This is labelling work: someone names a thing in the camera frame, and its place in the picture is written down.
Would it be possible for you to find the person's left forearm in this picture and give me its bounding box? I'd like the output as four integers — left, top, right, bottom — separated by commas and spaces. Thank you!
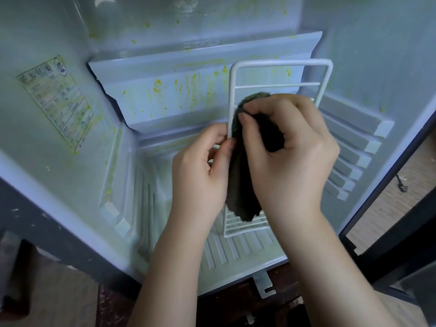
128, 218, 215, 327

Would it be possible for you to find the dark grey cloth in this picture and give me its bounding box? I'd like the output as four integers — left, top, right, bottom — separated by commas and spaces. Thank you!
225, 92, 287, 223

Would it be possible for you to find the white wire shelf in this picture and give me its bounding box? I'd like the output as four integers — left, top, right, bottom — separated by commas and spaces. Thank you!
223, 58, 335, 239

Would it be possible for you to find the grey mini fridge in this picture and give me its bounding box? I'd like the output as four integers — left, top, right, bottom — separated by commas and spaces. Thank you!
0, 0, 436, 297

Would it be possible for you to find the person's left hand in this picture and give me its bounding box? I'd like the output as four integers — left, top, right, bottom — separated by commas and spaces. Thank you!
170, 122, 237, 232

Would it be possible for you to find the dark red wooden stand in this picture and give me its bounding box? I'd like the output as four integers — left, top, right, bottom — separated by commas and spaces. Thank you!
95, 262, 321, 327

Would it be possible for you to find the person's right hand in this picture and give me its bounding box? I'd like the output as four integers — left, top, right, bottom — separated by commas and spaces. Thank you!
237, 94, 341, 232

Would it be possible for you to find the fridge door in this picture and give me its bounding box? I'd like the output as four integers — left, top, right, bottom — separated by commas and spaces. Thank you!
341, 129, 436, 327

